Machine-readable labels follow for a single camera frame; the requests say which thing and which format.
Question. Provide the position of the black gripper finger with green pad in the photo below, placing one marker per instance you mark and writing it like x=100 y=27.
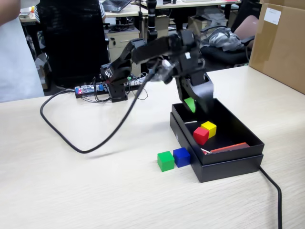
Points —
x=190 y=103

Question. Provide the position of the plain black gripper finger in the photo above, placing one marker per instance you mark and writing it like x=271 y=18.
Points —
x=203 y=93

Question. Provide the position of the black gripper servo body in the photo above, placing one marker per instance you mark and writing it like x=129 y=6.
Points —
x=190 y=69

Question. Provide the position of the yellow wooden cube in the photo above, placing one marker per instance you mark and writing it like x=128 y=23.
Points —
x=210 y=128

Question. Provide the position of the red wooden cube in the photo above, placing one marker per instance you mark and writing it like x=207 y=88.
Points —
x=200 y=136

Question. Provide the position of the blue wooden cube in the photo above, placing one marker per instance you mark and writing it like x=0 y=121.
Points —
x=181 y=157

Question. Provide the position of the green wooden cube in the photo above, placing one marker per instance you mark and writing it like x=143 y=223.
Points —
x=166 y=161

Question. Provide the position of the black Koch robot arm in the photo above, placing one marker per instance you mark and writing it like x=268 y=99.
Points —
x=147 y=48

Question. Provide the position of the person's bare forearm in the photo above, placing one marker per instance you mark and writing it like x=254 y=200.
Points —
x=8 y=12

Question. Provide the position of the black cardboard box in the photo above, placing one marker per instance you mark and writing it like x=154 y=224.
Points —
x=228 y=156

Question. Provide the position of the black open box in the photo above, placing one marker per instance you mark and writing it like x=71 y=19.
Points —
x=228 y=170

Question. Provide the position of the white open cardboard box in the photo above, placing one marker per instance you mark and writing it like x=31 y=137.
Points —
x=44 y=74

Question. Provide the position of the grey crumpled clothing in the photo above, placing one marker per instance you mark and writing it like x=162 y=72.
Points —
x=226 y=40

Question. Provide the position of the flat red-orange card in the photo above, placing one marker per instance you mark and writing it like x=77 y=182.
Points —
x=230 y=147

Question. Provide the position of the pink-backed office chair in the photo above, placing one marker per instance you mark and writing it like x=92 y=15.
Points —
x=247 y=26

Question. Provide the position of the light wooden office desk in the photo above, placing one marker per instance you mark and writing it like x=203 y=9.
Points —
x=133 y=13

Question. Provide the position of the large brown cardboard carton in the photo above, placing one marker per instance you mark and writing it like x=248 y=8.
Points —
x=278 y=50

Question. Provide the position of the white shipping label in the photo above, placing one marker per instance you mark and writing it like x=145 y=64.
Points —
x=273 y=15

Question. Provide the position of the dark open laptop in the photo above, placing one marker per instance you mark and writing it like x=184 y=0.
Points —
x=114 y=6

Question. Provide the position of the controller board with red LED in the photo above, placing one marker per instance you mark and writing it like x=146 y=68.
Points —
x=83 y=90

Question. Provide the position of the black mesh office chair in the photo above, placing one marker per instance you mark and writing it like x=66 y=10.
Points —
x=71 y=43

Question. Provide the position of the person's white shirt torso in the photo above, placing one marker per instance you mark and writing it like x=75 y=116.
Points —
x=14 y=66

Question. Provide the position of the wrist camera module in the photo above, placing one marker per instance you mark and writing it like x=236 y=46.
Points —
x=164 y=71

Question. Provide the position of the tall beige desk pedestal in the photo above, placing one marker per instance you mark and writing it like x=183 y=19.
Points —
x=205 y=23

